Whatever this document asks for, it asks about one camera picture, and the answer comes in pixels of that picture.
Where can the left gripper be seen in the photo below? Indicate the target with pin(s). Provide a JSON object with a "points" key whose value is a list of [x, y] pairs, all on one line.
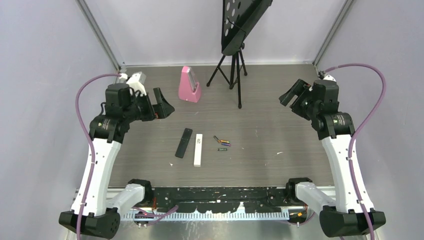
{"points": [[160, 110]]}

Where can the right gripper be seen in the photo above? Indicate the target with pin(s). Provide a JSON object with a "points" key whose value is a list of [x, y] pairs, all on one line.
{"points": [[301, 88]]}

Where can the white remote control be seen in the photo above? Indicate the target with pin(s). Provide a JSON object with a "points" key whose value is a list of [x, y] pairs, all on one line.
{"points": [[198, 150]]}

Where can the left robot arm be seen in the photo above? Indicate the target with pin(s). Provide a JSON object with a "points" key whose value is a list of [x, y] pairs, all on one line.
{"points": [[91, 214]]}

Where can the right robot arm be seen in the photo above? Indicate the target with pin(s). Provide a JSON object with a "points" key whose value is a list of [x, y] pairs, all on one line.
{"points": [[351, 212]]}

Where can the black remote control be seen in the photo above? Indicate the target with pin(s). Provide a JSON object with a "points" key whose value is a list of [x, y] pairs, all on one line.
{"points": [[183, 144]]}

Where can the pink metronome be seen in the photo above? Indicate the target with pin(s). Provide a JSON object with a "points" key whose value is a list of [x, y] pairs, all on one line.
{"points": [[189, 87]]}

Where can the black music stand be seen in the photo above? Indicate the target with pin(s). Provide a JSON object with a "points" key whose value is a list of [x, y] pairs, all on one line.
{"points": [[239, 17]]}

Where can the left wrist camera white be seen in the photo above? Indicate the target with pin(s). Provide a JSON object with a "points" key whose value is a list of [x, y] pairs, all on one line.
{"points": [[136, 82]]}

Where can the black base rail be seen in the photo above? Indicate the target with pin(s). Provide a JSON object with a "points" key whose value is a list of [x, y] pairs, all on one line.
{"points": [[218, 200]]}

